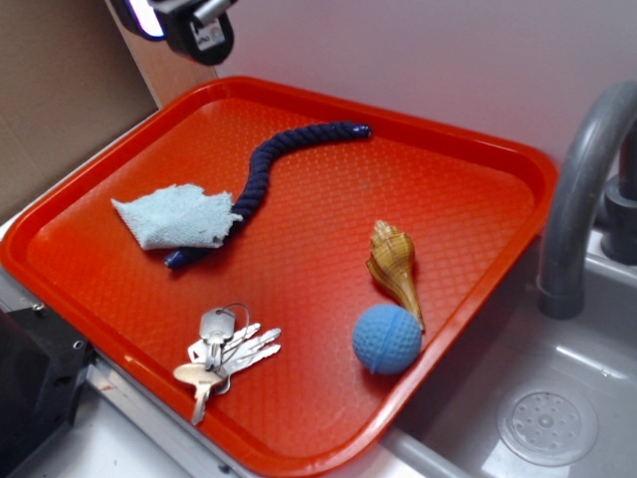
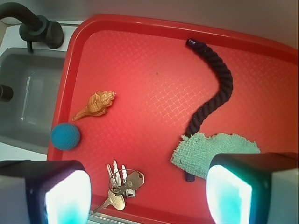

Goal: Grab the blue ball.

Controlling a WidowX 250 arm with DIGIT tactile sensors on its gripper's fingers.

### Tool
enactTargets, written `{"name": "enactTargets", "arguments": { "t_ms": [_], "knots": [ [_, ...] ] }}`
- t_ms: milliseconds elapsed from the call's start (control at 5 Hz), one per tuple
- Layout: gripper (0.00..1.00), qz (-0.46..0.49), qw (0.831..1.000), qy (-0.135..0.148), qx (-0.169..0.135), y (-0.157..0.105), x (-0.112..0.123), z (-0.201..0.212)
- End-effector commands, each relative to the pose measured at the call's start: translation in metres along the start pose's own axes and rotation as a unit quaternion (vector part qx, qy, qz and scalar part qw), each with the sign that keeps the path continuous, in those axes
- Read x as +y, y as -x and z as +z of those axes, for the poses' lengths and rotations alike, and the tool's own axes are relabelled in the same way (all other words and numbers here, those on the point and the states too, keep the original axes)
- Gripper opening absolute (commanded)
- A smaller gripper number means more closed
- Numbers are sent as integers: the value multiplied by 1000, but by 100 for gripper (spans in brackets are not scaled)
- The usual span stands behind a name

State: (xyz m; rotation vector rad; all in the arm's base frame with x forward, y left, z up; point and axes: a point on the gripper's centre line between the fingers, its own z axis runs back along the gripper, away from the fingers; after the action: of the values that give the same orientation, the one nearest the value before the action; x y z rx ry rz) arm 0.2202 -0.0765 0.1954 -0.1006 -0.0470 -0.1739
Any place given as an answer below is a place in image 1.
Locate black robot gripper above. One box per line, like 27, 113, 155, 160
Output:
109, 0, 234, 66

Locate blue dimpled ball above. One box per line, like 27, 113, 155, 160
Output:
352, 304, 422, 375

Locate brown cardboard panel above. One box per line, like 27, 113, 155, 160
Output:
1, 1, 156, 220

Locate light blue cloth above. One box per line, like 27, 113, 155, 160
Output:
111, 184, 243, 251

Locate orange plastic tray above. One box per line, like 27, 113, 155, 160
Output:
1, 78, 557, 477

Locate brown conch seashell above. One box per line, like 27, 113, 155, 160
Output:
366, 220, 426, 332

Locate silver key bunch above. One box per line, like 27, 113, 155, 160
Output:
173, 303, 282, 425

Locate black box left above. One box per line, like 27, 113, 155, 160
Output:
1, 304, 94, 477

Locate grey toy faucet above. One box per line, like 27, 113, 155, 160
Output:
537, 80, 636, 320

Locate grey toy sink basin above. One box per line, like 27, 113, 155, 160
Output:
382, 232, 636, 477

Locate dark blue rope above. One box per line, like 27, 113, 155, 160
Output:
163, 121, 373, 271

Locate dark grey faucet handle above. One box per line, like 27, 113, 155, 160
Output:
601, 125, 636, 266

